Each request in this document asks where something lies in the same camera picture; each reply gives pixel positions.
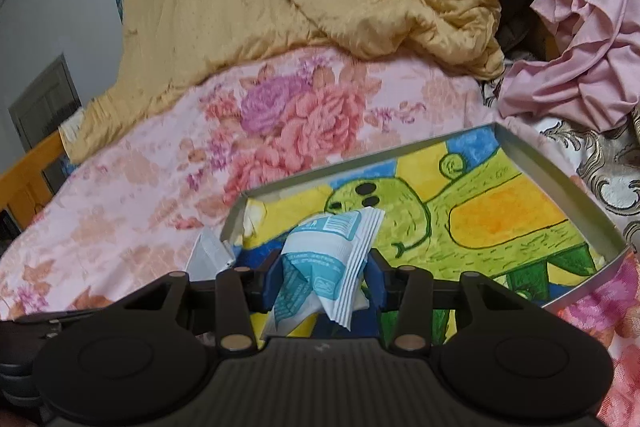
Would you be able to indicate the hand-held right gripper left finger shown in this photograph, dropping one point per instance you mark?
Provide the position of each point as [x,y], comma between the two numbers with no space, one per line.
[272,284]

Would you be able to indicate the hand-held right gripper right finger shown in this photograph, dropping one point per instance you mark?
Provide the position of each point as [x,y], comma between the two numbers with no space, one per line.
[376,287]

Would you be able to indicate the white blue wipe packet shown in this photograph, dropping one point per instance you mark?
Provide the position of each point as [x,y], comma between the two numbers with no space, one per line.
[325,252]

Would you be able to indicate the grey metal tray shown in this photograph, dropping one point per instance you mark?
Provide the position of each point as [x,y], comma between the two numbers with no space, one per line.
[555,184]

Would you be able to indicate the white milk carton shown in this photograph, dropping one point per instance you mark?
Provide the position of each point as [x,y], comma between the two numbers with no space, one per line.
[210,254]

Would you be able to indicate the pink floral bedsheet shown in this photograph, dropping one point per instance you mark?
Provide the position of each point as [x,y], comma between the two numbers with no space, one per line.
[150,187]

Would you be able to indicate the white pillow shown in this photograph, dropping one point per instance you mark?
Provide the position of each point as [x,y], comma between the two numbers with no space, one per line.
[71,124]

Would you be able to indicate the gold patterned cloth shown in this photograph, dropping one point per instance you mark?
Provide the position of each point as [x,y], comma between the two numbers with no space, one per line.
[600,157]

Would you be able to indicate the pink garment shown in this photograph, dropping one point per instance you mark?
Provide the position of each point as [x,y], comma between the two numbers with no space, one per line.
[590,57]

